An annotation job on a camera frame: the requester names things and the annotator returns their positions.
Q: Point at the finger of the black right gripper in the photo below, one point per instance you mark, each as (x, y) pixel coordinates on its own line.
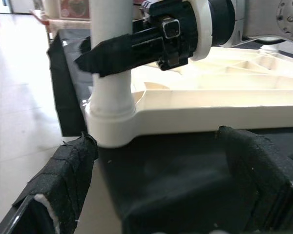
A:
(86, 46)

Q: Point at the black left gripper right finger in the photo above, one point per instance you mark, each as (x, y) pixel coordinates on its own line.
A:
(263, 175)

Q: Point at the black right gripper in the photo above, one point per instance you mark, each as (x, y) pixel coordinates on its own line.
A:
(178, 36)

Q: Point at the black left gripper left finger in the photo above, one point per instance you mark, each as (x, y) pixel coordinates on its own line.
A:
(63, 175)

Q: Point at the white plastic table leg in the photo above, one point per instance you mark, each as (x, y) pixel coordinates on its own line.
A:
(268, 48)
(112, 19)

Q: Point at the white plastic table top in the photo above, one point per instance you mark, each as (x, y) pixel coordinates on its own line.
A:
(210, 117)

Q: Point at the grey stone ledge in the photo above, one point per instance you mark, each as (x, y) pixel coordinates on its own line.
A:
(70, 24)

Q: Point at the white cabinet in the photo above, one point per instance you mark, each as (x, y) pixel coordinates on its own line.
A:
(22, 6)

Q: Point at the black tablecloth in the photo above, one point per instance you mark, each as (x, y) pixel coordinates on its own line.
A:
(173, 170)

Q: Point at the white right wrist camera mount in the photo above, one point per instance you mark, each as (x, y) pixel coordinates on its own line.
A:
(202, 29)

